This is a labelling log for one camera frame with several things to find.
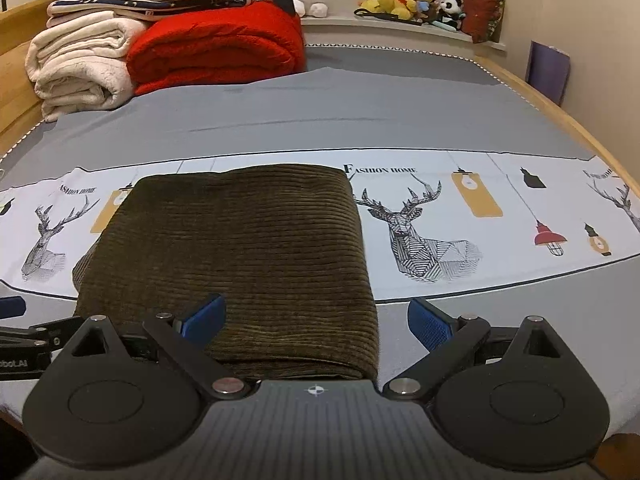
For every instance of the panda plush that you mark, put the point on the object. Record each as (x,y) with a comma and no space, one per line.
(451,7)

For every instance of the navy trimmed folded quilt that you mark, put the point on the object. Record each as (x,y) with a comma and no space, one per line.
(150,7)

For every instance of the red cushion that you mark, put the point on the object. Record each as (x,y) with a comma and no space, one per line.
(482,7)

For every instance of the red folded blanket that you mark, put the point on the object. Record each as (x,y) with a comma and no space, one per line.
(215,45)

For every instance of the dark grey mattress cover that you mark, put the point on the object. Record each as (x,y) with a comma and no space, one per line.
(400,62)

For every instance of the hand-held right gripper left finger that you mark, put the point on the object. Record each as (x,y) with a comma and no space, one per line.
(205,317)

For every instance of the grey deer print bed sheet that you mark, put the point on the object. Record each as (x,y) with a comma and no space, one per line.
(300,120)

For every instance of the cream folded blanket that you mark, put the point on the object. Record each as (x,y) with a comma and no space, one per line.
(75,65)

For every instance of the purple board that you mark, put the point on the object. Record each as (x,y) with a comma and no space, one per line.
(549,72)

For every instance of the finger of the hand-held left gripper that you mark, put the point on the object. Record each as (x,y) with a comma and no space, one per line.
(40,335)
(12,307)

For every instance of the white window sill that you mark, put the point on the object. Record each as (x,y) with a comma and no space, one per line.
(350,27)

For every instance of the small teal toy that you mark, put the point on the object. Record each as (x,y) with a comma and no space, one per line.
(444,25)

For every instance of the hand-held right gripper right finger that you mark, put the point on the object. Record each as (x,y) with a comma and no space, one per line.
(430,324)

